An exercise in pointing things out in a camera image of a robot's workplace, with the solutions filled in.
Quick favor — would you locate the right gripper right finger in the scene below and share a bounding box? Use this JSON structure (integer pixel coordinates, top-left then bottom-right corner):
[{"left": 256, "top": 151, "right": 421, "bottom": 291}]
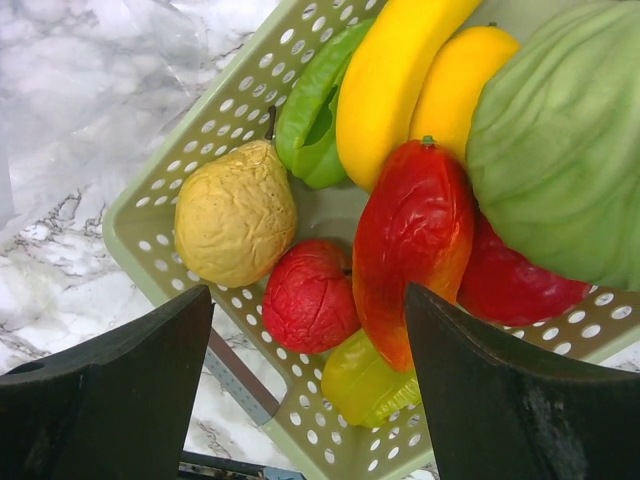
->
[{"left": 405, "top": 284, "right": 639, "bottom": 479}]

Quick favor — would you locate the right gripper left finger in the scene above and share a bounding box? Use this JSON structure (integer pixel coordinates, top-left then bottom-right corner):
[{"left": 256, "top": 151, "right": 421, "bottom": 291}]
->
[{"left": 1, "top": 286, "right": 213, "bottom": 479}]

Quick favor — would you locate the yellow toy pear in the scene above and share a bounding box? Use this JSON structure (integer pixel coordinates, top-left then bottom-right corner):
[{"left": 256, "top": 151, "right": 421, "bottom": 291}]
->
[{"left": 174, "top": 106, "right": 297, "bottom": 288}]

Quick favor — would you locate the clear zip top bag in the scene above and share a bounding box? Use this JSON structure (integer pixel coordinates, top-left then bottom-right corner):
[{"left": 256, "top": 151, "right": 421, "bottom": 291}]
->
[{"left": 1, "top": 1, "right": 275, "bottom": 239}]

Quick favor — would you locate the dark red toy fruit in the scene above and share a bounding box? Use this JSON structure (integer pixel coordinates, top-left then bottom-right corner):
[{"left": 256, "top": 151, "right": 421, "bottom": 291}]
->
[{"left": 458, "top": 213, "right": 591, "bottom": 327}]

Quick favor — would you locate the yellow green toy pepper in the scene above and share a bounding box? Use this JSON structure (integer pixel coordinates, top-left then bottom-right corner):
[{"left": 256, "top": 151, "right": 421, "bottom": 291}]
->
[{"left": 321, "top": 329, "right": 421, "bottom": 429}]

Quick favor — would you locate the green perforated plastic basket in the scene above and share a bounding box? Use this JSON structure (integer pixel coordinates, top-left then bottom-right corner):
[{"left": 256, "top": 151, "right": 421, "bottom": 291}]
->
[{"left": 102, "top": 0, "right": 640, "bottom": 480}]

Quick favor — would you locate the green toy cabbage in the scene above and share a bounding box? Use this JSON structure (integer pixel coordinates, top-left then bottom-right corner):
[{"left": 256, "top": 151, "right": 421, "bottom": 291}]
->
[{"left": 466, "top": 1, "right": 639, "bottom": 291}]

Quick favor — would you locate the orange yellow toy fruit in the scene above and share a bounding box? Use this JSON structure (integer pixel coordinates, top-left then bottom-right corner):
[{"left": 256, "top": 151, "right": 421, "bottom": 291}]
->
[{"left": 409, "top": 24, "right": 520, "bottom": 164}]

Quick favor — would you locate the green toy pepper slice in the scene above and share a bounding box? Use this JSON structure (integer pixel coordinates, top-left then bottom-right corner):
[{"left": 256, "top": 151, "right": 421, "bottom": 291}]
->
[{"left": 275, "top": 19, "right": 373, "bottom": 189}]

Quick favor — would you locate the yellow toy banana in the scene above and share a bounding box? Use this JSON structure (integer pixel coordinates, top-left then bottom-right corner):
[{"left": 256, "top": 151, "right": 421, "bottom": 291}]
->
[{"left": 335, "top": 0, "right": 481, "bottom": 192}]

